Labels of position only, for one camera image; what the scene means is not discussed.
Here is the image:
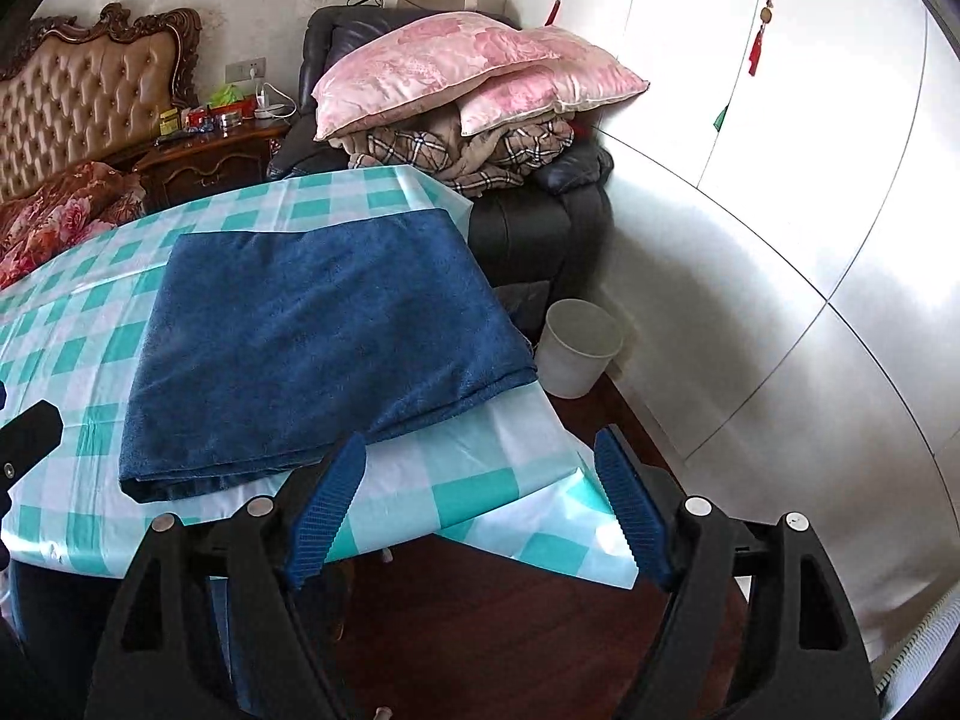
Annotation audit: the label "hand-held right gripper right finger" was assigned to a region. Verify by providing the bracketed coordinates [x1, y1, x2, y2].
[594, 424, 880, 720]

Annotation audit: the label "red tassel ornament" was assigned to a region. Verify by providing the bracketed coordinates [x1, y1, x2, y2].
[746, 0, 777, 77]

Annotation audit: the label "pink floral pillow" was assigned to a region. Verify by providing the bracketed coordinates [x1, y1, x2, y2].
[311, 13, 563, 142]
[457, 60, 650, 137]

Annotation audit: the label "teal checked tablecloth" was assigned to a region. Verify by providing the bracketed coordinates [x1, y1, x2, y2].
[0, 163, 638, 590]

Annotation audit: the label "white ribbed panel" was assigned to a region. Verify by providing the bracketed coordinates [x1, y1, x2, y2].
[874, 592, 957, 720]

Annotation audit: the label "blue denim pants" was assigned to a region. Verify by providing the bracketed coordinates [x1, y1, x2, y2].
[118, 210, 539, 505]

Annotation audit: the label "carved wooden nightstand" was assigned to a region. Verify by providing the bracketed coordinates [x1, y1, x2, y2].
[112, 116, 293, 212]

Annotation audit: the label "tufted leather headboard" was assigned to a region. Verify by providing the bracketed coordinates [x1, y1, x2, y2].
[0, 2, 203, 203]

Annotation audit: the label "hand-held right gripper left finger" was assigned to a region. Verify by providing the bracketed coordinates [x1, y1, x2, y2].
[84, 431, 368, 720]

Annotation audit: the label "red floral quilt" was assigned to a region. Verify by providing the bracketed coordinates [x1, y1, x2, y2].
[0, 160, 147, 290]

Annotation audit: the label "white waste bin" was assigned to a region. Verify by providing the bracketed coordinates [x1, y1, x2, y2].
[534, 298, 625, 398]

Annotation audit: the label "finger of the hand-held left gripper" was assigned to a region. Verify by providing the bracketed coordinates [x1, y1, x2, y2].
[0, 400, 65, 484]

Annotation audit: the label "white wardrobe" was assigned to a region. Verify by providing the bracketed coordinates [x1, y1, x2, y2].
[517, 0, 960, 661]

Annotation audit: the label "black leather armchair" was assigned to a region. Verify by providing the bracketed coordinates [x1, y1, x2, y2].
[266, 6, 616, 346]

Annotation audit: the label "brown plaid blanket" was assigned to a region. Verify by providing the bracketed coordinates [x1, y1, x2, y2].
[346, 109, 577, 200]

